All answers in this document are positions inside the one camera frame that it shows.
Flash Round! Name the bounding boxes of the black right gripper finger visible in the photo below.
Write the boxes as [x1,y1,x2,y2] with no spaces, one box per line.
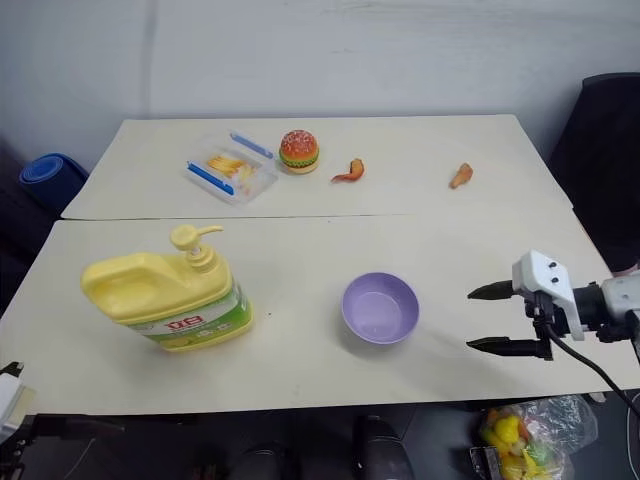
[465,337,542,358]
[466,279,515,302]

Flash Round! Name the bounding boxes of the toy fried chicken piece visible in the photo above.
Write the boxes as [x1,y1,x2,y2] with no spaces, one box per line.
[448,162,475,190]

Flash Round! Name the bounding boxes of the yellow detergent pump bottle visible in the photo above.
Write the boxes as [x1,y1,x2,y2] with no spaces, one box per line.
[80,224,255,354]

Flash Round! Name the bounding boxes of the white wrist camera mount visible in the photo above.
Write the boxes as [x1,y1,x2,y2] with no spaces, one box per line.
[0,360,37,437]
[510,249,587,342]

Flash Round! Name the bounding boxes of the toy french fries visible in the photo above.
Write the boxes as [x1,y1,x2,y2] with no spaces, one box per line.
[206,154,254,182]

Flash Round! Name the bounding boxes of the purple plastic bowl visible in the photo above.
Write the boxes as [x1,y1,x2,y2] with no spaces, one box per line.
[341,271,420,346]

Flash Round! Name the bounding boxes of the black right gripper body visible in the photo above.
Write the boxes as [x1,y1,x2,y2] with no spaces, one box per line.
[523,292,572,362]

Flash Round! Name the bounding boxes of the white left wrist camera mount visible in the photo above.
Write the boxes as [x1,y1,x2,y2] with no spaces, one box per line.
[0,360,37,437]

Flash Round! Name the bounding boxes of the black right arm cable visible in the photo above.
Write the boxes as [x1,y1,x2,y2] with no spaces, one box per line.
[543,319,640,407]

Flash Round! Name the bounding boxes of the toy orange shrimp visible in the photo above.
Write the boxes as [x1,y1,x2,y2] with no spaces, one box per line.
[330,157,367,184]

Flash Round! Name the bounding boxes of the blue rolled foam mat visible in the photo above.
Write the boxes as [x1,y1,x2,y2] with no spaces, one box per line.
[18,152,90,217]

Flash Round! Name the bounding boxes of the toy hamburger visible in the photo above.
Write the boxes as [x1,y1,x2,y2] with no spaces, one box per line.
[278,129,321,175]

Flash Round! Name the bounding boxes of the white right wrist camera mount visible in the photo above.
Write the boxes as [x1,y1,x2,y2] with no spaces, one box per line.
[510,249,587,342]

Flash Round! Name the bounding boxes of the clear container with blue clips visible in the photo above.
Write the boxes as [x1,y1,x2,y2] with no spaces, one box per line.
[181,130,280,207]

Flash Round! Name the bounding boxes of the dark rounded shape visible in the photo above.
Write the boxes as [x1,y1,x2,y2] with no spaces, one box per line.
[351,414,415,480]

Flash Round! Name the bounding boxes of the black chair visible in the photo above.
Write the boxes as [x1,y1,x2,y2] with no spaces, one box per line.
[546,72,640,274]

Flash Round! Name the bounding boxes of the plastic bag of toy food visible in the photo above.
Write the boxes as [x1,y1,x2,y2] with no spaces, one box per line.
[469,394,599,480]

